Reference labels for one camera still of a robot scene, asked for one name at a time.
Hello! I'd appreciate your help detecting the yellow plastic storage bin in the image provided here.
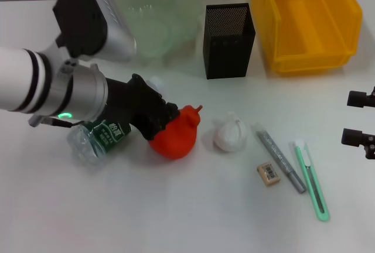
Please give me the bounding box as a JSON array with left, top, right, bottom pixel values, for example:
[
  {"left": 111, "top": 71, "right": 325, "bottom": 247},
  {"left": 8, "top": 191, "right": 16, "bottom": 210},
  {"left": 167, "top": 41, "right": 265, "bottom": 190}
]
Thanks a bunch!
[{"left": 250, "top": 0, "right": 363, "bottom": 77}]

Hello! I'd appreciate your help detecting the green utility knife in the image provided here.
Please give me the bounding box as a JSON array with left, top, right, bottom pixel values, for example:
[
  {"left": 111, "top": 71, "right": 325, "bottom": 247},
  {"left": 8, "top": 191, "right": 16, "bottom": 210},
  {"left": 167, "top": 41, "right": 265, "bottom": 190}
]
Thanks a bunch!
[{"left": 288, "top": 139, "right": 331, "bottom": 223}]

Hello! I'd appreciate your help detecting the clear green-label water bottle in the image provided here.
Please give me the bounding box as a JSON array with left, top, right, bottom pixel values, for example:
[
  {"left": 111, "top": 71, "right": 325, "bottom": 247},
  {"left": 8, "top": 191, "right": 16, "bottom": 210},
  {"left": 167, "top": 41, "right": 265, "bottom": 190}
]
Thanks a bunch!
[{"left": 67, "top": 76, "right": 163, "bottom": 166}]

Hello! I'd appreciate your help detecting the grey pen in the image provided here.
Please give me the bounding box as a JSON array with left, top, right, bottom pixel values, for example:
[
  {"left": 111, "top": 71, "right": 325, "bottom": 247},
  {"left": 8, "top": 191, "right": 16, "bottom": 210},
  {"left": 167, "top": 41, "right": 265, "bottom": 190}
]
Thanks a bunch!
[{"left": 254, "top": 122, "right": 307, "bottom": 194}]

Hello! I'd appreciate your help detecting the beige eraser with barcode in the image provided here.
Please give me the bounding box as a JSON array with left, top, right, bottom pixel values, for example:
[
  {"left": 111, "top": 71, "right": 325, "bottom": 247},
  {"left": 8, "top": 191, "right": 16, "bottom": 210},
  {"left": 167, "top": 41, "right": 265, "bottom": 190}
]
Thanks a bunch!
[{"left": 256, "top": 161, "right": 282, "bottom": 187}]

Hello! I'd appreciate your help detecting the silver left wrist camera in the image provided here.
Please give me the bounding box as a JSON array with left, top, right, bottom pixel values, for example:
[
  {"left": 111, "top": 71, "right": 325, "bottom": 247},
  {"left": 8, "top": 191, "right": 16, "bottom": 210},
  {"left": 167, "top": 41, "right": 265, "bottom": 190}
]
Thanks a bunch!
[{"left": 52, "top": 0, "right": 138, "bottom": 62}]

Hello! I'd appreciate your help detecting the white paper ball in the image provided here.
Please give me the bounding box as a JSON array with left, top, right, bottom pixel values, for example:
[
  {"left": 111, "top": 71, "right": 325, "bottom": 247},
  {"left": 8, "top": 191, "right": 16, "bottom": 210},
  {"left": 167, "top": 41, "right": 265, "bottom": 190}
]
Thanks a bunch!
[{"left": 212, "top": 111, "right": 248, "bottom": 152}]

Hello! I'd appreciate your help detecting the pale green glass fruit bowl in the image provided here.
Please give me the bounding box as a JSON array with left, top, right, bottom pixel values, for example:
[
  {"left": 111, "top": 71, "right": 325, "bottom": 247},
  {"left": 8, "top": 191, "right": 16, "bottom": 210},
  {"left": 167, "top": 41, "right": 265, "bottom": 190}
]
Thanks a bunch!
[{"left": 102, "top": 0, "right": 201, "bottom": 67}]

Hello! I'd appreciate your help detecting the black mesh pen holder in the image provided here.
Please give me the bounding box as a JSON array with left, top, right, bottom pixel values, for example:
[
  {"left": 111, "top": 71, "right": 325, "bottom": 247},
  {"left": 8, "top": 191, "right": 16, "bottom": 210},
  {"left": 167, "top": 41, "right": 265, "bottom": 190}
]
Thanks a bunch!
[{"left": 202, "top": 2, "right": 257, "bottom": 80}]

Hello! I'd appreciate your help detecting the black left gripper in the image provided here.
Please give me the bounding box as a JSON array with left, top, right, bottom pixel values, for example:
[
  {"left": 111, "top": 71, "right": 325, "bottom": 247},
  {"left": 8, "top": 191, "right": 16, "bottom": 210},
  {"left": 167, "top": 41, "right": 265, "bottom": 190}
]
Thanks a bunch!
[{"left": 103, "top": 73, "right": 181, "bottom": 141}]

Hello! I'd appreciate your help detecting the thin black left wrist cable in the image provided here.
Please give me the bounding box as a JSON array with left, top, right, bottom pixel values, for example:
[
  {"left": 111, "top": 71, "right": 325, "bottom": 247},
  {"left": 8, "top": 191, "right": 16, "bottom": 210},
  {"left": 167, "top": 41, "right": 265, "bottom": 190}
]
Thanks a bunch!
[{"left": 28, "top": 114, "right": 86, "bottom": 128}]

